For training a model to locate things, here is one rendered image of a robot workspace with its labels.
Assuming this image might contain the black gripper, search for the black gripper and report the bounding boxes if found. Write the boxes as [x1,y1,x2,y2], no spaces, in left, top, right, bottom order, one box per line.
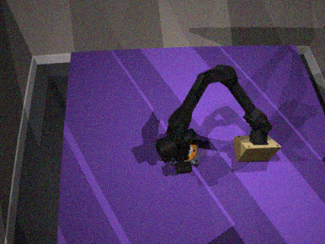
[174,145,192,174]

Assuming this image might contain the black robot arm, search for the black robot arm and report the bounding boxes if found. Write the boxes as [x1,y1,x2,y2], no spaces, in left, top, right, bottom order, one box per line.
[155,65,273,162]

